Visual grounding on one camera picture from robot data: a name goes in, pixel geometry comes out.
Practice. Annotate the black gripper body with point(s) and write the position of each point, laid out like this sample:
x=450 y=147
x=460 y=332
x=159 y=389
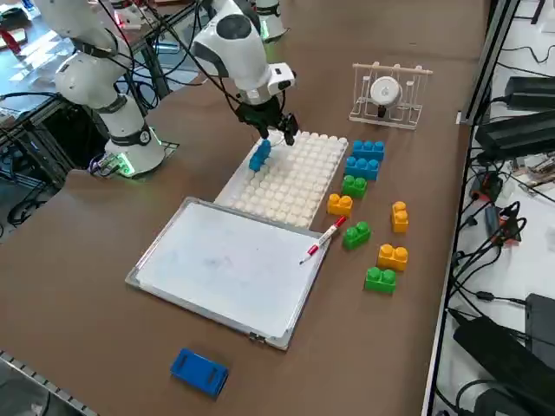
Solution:
x=262 y=115

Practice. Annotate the blue three-stud block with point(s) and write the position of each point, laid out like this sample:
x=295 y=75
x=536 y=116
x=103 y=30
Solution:
x=368 y=149
x=363 y=167
x=259 y=157

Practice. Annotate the green two-stud block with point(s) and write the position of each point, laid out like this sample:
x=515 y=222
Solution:
x=380 y=279
x=353 y=186
x=357 y=235

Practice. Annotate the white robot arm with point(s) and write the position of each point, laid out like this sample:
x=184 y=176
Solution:
x=234 y=43
x=269 y=21

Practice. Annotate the white studded baseplate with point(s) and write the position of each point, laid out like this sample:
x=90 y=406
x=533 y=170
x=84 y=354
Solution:
x=295 y=182

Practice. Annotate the red capped marker pen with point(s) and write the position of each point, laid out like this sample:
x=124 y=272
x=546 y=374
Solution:
x=327 y=236

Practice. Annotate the blue whiteboard eraser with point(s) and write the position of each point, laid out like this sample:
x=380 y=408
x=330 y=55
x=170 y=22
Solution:
x=199 y=370

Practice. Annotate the yellow two-stud block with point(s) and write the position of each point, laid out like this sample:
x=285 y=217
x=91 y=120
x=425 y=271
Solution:
x=399 y=216
x=340 y=204
x=393 y=256

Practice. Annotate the white cup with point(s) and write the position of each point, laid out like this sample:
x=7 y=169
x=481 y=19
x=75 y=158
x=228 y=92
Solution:
x=385 y=91

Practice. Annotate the red black power device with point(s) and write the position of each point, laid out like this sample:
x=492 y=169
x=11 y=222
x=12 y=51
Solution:
x=487 y=186

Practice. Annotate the whiteboard with metal frame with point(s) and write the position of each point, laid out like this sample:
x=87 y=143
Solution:
x=225 y=264

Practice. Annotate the aluminium frame post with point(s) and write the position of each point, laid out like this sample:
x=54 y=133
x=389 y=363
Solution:
x=490 y=56

